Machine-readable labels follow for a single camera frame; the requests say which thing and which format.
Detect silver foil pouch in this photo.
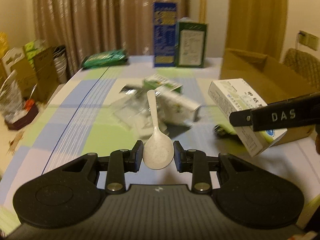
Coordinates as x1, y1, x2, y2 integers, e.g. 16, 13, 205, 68
121, 84, 148, 97

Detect cardboard box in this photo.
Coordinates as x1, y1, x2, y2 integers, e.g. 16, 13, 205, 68
220, 47, 320, 147

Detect wooden door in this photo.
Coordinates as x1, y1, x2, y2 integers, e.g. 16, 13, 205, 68
225, 0, 288, 60

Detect dark brown tray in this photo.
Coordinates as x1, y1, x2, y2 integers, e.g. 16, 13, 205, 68
5, 105, 39, 130

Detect brown curtain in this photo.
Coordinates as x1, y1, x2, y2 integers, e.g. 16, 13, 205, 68
32, 0, 192, 78

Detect green and white spray box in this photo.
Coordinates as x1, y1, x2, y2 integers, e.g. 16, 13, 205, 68
142, 74, 183, 93

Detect tall blue carton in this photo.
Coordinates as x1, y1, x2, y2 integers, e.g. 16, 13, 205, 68
152, 2, 178, 67

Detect white die-cut carton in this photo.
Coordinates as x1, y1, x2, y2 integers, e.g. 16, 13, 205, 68
1, 47, 33, 80

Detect green foil packet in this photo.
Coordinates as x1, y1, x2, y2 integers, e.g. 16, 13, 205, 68
82, 49, 128, 68

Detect white medicine box blue mark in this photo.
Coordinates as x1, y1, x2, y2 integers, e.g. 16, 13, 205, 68
207, 78, 288, 157

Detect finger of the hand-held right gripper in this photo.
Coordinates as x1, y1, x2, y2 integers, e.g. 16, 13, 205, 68
229, 109, 253, 128

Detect white speckled spoon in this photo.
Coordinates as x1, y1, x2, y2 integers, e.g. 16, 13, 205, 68
142, 89, 174, 170

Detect tall green carton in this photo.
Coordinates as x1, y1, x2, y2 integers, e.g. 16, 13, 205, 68
175, 17, 209, 68

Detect yellow plastic bag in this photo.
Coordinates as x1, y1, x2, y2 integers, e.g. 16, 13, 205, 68
0, 31, 9, 55

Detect wall socket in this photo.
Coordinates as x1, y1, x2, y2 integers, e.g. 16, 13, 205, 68
297, 30, 320, 48

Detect stacked metal buckets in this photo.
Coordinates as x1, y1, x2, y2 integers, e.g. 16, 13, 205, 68
52, 45, 67, 84

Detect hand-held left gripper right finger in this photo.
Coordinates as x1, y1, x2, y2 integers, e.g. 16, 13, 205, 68
173, 141, 253, 195

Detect green tissue pack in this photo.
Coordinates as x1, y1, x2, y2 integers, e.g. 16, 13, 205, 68
24, 39, 47, 60

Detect wooden sticks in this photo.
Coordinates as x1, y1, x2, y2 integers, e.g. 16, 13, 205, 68
198, 0, 208, 24

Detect plaid cloth covered desktop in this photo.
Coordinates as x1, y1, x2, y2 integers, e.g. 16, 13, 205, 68
0, 55, 320, 230

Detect beige embroidered cloth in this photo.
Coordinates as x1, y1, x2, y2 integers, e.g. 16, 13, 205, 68
0, 120, 45, 155

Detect brown cardboard carton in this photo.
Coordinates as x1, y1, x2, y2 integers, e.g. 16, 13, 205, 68
24, 46, 60, 103

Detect metal spoon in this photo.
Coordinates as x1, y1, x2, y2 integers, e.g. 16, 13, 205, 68
30, 82, 39, 100

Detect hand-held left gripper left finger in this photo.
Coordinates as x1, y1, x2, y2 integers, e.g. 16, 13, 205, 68
62, 140, 144, 194

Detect clear plastic bag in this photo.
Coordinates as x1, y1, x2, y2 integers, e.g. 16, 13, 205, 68
111, 96, 150, 128

